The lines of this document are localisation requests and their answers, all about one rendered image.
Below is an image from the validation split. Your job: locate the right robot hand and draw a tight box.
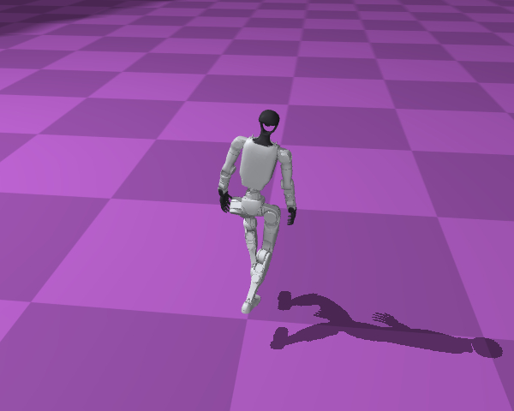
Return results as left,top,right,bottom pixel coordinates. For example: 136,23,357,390
287,207,296,225

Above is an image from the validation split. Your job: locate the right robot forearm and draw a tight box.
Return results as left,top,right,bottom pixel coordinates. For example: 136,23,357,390
284,179,296,210

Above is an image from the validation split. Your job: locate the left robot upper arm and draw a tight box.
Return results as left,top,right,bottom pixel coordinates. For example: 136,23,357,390
223,136,248,175

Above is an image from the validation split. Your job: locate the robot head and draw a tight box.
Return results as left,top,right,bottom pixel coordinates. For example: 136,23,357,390
253,110,279,147

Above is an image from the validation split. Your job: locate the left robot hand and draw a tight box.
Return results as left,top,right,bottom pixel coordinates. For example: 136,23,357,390
218,189,232,212

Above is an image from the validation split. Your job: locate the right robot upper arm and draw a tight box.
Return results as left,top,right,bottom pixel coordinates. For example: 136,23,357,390
278,147,292,190

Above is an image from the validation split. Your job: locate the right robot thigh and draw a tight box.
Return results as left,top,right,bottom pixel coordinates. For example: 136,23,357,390
256,203,281,264

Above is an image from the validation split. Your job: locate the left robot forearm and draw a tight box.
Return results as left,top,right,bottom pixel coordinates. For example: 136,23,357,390
218,166,231,194

